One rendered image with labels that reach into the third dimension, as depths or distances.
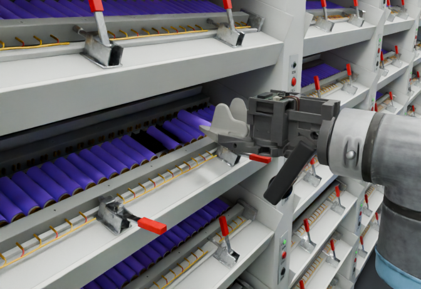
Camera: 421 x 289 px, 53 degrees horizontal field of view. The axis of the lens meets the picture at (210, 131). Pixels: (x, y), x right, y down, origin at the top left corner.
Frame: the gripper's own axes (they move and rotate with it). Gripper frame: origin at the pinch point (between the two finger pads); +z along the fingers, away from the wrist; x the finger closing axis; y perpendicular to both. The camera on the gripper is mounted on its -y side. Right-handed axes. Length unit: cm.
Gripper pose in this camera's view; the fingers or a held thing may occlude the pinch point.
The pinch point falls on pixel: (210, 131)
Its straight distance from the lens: 68.0
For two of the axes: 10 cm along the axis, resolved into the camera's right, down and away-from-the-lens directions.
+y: 0.0, -9.6, -2.9
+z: -8.3, -1.6, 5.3
